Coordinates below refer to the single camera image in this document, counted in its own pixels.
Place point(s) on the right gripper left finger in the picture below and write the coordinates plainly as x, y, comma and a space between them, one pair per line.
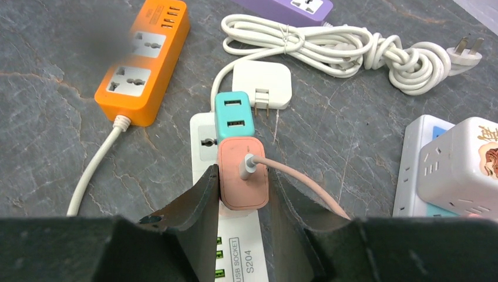
175, 243

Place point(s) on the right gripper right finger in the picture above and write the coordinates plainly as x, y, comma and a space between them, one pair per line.
311, 243

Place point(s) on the small pink charger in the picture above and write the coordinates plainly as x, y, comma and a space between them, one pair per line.
244, 185

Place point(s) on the teal small adapter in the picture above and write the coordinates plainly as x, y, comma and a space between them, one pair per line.
233, 115

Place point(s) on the long white colourful power strip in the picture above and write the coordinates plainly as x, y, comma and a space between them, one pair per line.
417, 134

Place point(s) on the white tiger cube adapter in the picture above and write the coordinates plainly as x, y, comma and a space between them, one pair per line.
457, 171

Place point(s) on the small white power strip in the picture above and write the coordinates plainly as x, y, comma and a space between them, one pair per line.
240, 251

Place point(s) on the orange power strip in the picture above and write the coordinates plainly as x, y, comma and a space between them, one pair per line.
136, 86

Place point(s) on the white flat charger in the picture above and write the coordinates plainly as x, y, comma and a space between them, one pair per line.
267, 84

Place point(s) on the purple power strip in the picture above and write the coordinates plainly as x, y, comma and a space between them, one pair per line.
290, 12

